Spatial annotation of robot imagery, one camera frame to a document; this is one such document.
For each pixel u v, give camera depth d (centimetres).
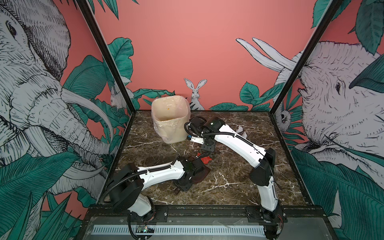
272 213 63
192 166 66
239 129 108
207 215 75
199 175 69
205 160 93
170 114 102
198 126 60
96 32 77
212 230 70
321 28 76
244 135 105
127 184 43
